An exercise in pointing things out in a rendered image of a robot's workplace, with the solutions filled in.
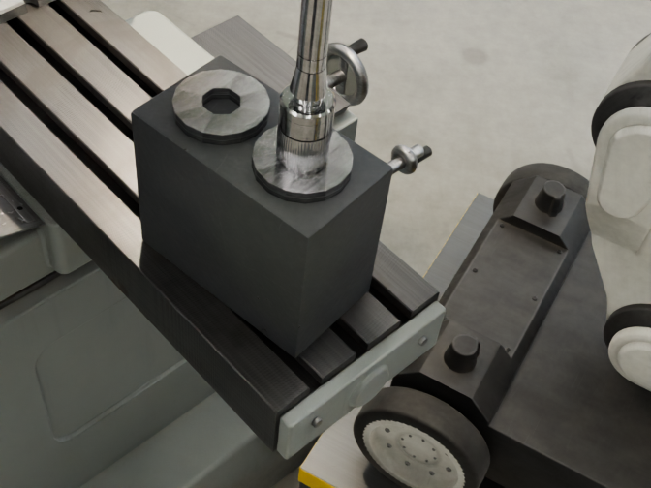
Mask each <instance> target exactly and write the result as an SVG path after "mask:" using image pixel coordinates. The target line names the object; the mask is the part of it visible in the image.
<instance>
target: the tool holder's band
mask: <svg viewBox="0 0 651 488"><path fill-rule="evenodd" d="M335 105H336V100H335V96H334V94H333V93H332V91H331V90H330V89H329V88H328V91H327V94H326V96H325V97H324V98H323V99H322V100H321V102H320V103H319V104H317V105H316V106H313V107H305V106H302V105H300V104H299V103H298V102H297V101H296V100H295V96H294V95H293V94H292V93H291V91H290V84H289V85H288V86H286V87H285V88H284V89H283V90H282V92H281V94H280V100H279V108H280V111H281V113H282V114H283V115H284V116H285V117H286V118H287V119H288V120H290V121H291V122H293V123H296V124H298V125H302V126H316V125H320V124H323V123H325V122H326V121H328V120H329V119H330V118H331V117H332V116H333V114H334V111H335Z"/></svg>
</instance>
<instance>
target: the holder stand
mask: <svg viewBox="0 0 651 488"><path fill-rule="evenodd" d="M279 100H280V93H278V92H277V91H275V90H274V89H272V88H271V87H269V86H268V85H266V84H265V83H263V82H262V81H260V80H258V79H257V78H255V77H254V76H252V75H250V74H249V73H247V72H246V71H244V70H243V69H241V68H239V67H238V66H236V65H235V64H234V63H233V62H231V61H230V60H228V59H227V58H225V57H224V56H221V55H220V56H217V57H216V58H214V59H212V60H211V61H209V62H208V63H206V64H205V65H203V66H201V67H200V68H198V69H197V70H195V71H194V72H192V73H190V74H189V75H187V76H186V77H184V78H182V79H181V80H180V81H178V82H177V83H175V84H174V85H172V86H171V87H169V88H167V89H166V90H164V91H163V92H161V93H160V94H158V95H156V96H155V97H153V98H152V99H150V100H149V101H147V102H145V103H144V104H142V105H141V106H139V107H137V108H135V109H134V110H133V111H132V113H131V118H132V129H133V140H134V150H135V161H136V172H137V182H138V193H139V214H140V225H141V236H142V240H143V241H144V242H145V243H147V244H148V245H149V246H150V247H152V248H153V249H154V250H156V251H157V252H158V253H159V254H161V255H162V256H163V257H165V258H166V259H167V260H169V261H170V262H171V263H173V264H174V265H175V266H176V267H178V268H179V269H180V270H182V271H183V272H184V273H185V274H187V275H188V276H189V277H191V278H192V279H193V280H194V281H196V282H197V283H198V284H200V285H201V286H202V287H203V288H205V289H206V290H207V291H209V292H210V293H211V294H213V295H214V296H215V297H216V298H218V299H219V300H220V301H222V302H223V303H224V304H225V305H227V306H228V307H229V308H231V309H232V310H233V311H234V312H236V313H237V314H238V315H240V316H241V317H242V318H243V319H245V320H246V321H248V322H249V323H250V324H251V325H253V326H254V327H255V328H257V329H258V330H259V331H260V332H261V333H262V334H263V335H265V336H266V337H267V338H268V339H270V340H271V341H272V342H274V343H275V344H276V345H277V346H279V347H280V348H281V349H283V350H284V351H285V352H287V353H288V354H289V355H291V356H292V357H294V358H296V357H298V356H299V355H300V354H301V353H302V352H303V351H304V350H305V349H307V348H308V347H309V346H310V345H311V344H312V343H313V342H314V341H315V340H316V339H317V338H318V337H320V336H321V335H322V334H323V333H324V332H325V331H326V330H327V329H328V328H329V327H330V326H331V325H332V324H334V323H335V322H336V321H337V320H338V319H339V318H340V317H341V316H342V315H343V314H344V313H346V312H347V311H348V310H349V309H350V308H351V307H352V306H353V305H354V304H355V303H356V302H357V301H358V300H360V299H361V298H362V297H363V296H364V295H365V294H366V293H367V292H368V291H369V289H370V284H371V279H372V274H373V269H374V264H375V259H376V254H377V249H378V244H379V239H380V234H381V229H382V224H383V219H384V215H385V210H386V205H387V200H388V191H389V186H390V181H391V177H392V172H393V168H392V166H391V165H389V164H387V163H386V162H384V161H383V160H381V159H380V158H378V157H377V156H375V155H374V154H372V153H371V152H369V151H368V150H366V149H364V148H363V147H361V146H360V145H358V144H357V143H355V142H354V141H352V140H351V139H349V138H348V137H345V136H344V135H342V134H341V133H339V132H338V131H336V130H335V129H333V128H332V136H331V144H330V151H329V159H328V162H327V164H326V166H325V167H324V168H323V169H321V170H320V171H318V172H315V173H311V174H297V173H293V172H290V171H288V170H286V169H284V168H283V167H282V166H281V165H280V164H279V163H278V161H277V158H276V144H277V129H278V114H279Z"/></svg>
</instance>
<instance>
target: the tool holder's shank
mask: <svg viewBox="0 0 651 488"><path fill-rule="evenodd" d="M332 5H333V0H301V5H300V18H299V30H298V42H297V55H296V63H295V67H294V73H293V77H292V81H291V84H290V91H291V93H292V94H293V95H294V99H295V100H296V101H297V102H298V103H299V104H300V105H302V106H305V107H313V106H316V105H317V104H319V103H320V102H321V100H322V99H323V98H324V97H325V96H326V94H327V91H328V88H327V75H326V59H327V49H328V40H329V31H330V23H331V14H332Z"/></svg>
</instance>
